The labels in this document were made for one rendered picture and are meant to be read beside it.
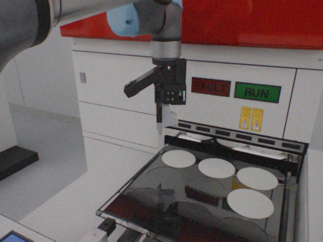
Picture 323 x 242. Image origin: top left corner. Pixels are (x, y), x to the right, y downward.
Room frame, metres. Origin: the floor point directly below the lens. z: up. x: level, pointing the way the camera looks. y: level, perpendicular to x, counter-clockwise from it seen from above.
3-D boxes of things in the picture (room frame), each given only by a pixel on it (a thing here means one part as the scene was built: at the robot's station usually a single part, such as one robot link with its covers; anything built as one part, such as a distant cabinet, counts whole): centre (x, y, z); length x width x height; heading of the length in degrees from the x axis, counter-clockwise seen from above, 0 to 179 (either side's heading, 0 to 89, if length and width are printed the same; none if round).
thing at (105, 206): (0.61, 0.05, 0.90); 0.37 x 0.01 x 0.01; 153
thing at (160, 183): (0.53, -0.11, 0.90); 0.34 x 0.34 x 0.01; 63
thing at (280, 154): (0.73, -0.19, 0.89); 0.44 x 0.02 x 0.10; 63
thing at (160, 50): (0.67, -0.01, 1.22); 0.08 x 0.08 x 0.05
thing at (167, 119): (0.65, -0.02, 1.03); 0.06 x 0.03 x 0.09; 92
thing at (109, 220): (0.41, 0.11, 0.90); 0.04 x 0.02 x 0.03; 153
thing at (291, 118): (0.82, -0.04, 1.02); 0.82 x 0.03 x 0.40; 63
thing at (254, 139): (0.73, -0.19, 0.96); 0.44 x 0.01 x 0.02; 63
